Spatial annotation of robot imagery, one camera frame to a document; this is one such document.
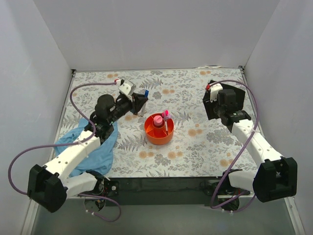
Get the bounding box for blue capped marker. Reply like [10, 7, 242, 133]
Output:
[139, 90, 150, 118]

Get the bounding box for pink capped glue bottle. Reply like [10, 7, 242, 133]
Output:
[153, 115, 164, 128]

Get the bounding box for silver pen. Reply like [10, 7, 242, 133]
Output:
[165, 120, 168, 136]

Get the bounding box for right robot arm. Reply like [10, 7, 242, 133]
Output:
[203, 84, 297, 202]

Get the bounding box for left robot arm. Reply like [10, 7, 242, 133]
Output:
[27, 93, 148, 212]

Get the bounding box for black folded cloth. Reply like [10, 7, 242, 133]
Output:
[206, 79, 246, 110]

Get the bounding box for orange round divided organizer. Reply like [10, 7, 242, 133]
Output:
[144, 113, 175, 145]

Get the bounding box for light blue cloth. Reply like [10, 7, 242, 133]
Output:
[55, 118, 118, 177]

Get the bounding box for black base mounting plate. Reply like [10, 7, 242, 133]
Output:
[94, 177, 221, 206]

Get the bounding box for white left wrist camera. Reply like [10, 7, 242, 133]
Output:
[116, 79, 136, 101]

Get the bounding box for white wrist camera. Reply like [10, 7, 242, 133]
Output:
[116, 79, 136, 101]
[206, 83, 223, 103]

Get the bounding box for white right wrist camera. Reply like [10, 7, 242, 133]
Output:
[206, 83, 223, 103]

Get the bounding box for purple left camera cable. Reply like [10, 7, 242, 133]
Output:
[8, 78, 122, 222]

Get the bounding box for aluminium front rail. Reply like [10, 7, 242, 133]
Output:
[30, 177, 294, 199]

